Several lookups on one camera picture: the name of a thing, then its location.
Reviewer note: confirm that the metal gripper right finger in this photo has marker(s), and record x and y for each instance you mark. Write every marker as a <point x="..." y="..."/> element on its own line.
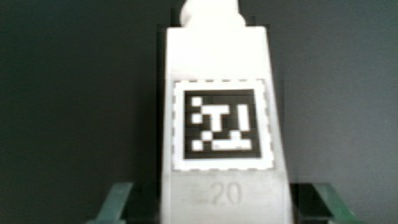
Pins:
<point x="343" y="216"/>

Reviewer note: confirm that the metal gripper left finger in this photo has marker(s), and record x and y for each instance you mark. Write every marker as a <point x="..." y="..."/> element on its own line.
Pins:
<point x="112" y="208"/>

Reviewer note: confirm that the white leg with fiducial tag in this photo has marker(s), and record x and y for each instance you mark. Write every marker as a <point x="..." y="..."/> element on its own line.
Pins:
<point x="224" y="179"/>

